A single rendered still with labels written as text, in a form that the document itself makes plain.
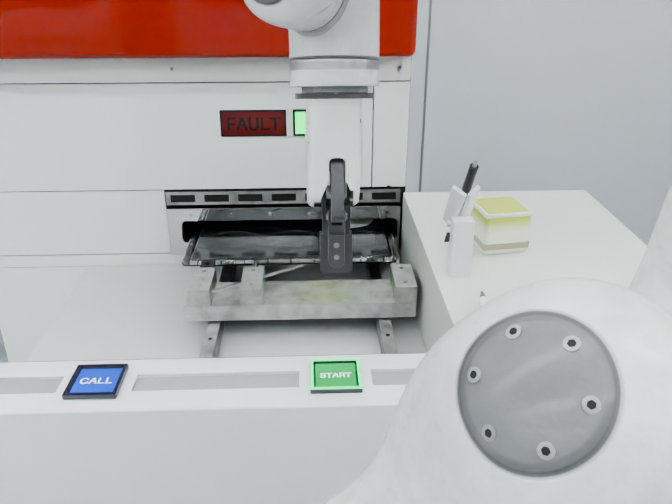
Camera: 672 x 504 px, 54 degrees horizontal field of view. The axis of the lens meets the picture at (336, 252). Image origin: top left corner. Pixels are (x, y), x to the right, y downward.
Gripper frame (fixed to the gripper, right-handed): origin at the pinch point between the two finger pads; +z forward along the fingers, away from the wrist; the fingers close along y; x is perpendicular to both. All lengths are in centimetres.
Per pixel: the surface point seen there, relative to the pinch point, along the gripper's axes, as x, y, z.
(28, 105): -52, -56, -14
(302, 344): -4.1, -34.2, 22.9
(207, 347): -18.1, -28.8, 21.0
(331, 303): 0.5, -35.2, 16.6
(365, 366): 3.4, -5.5, 14.7
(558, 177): 103, -215, 20
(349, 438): 1.3, 0.2, 20.4
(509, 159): 81, -214, 11
